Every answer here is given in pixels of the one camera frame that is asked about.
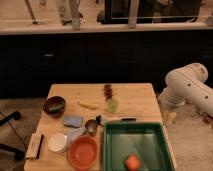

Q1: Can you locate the metal ladle black handle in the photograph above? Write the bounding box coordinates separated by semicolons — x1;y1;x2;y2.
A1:
84;115;138;137

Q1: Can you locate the orange plastic bowl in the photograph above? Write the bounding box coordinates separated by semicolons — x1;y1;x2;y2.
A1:
67;136;99;171

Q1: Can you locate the orange red cube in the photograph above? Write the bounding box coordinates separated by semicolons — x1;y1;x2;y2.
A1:
125;155;141;171

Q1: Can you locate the yellow banana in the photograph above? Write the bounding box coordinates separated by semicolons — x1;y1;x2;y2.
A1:
78;101;98;110

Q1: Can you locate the green plastic bin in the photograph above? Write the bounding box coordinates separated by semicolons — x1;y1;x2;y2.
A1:
103;122;175;171

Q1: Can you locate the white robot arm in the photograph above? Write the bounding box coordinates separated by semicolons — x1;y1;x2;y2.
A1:
159;63;213;117

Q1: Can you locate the wooden brush black edge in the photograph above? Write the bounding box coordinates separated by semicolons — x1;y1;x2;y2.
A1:
25;133;44;159

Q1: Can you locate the black stand leg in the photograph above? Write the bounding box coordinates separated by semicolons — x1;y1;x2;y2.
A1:
0;111;26;161

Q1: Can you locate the dark red grape bunch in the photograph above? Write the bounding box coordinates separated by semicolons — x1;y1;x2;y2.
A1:
104;84;113;99

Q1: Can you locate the blue sponge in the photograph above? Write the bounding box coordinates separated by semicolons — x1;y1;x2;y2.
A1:
64;116;83;128

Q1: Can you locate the dark brown bowl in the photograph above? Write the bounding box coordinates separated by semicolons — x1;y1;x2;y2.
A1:
43;96;66;117

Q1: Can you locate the light blue cloth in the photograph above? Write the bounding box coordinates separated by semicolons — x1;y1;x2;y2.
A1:
67;127;86;143

